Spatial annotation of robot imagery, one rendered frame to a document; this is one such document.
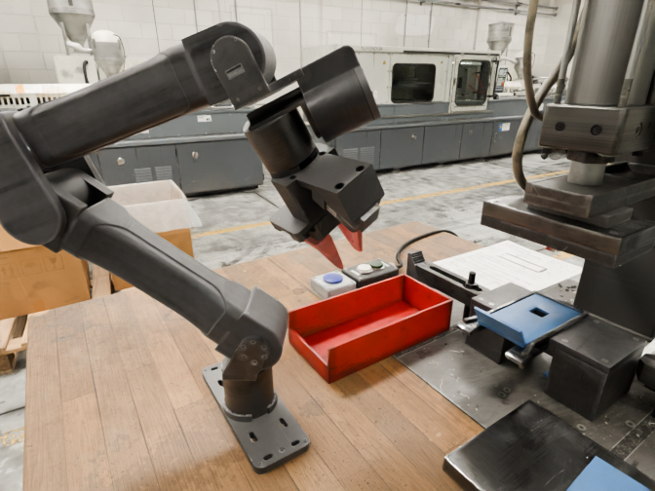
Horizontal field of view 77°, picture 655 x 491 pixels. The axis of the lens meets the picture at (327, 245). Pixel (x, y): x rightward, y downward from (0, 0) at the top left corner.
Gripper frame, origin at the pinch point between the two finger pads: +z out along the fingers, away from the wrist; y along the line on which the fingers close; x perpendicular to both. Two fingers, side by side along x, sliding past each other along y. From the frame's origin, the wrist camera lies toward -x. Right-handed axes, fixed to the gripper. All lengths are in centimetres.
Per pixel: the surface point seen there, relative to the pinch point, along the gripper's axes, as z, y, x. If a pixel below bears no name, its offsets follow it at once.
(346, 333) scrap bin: 20.3, -3.5, 9.3
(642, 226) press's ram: 10.7, 26.2, -20.6
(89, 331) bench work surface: 2.7, -34.5, 35.1
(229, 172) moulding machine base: 139, 88, 424
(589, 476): 21.0, 0.4, -27.4
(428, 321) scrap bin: 22.8, 6.8, 0.8
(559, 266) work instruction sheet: 49, 46, 4
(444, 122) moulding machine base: 270, 397, 395
